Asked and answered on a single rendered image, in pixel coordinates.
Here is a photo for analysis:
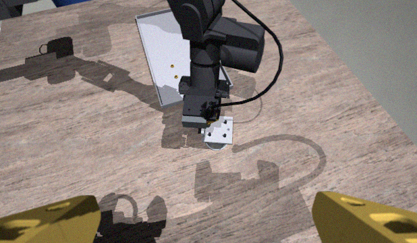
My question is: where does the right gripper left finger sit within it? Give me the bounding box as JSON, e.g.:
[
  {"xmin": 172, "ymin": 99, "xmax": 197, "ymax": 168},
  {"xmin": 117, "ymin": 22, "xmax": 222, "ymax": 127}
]
[{"xmin": 0, "ymin": 195, "xmax": 101, "ymax": 243}]

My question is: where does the grey cylinder with black studs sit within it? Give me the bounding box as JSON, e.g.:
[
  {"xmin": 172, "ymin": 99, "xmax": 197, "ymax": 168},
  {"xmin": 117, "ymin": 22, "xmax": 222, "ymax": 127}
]
[{"xmin": 205, "ymin": 120, "xmax": 227, "ymax": 151}]

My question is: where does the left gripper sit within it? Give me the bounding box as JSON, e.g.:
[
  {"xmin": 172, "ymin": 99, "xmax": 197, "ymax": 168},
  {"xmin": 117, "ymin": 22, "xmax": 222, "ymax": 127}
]
[{"xmin": 178, "ymin": 61, "xmax": 229, "ymax": 104}]

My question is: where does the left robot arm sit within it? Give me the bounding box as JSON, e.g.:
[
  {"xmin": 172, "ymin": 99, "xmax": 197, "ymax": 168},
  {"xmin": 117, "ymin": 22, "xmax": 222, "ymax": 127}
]
[{"xmin": 167, "ymin": 0, "xmax": 265, "ymax": 129}]

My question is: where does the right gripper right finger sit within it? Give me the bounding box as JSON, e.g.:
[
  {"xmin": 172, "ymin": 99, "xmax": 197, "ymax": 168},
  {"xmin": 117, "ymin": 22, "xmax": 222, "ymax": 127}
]
[{"xmin": 312, "ymin": 191, "xmax": 417, "ymax": 243}]

